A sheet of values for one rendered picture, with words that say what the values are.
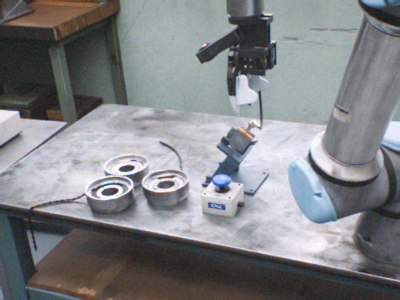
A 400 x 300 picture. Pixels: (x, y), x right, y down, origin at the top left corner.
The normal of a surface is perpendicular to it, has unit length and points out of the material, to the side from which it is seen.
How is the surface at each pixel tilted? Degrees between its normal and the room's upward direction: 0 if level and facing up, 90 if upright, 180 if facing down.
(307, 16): 90
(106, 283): 0
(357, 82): 96
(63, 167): 0
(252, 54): 91
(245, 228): 0
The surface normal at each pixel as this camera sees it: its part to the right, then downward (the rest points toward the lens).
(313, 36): -0.40, 0.44
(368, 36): -0.86, 0.32
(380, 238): -0.67, 0.09
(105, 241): -0.07, -0.89
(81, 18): 0.92, 0.18
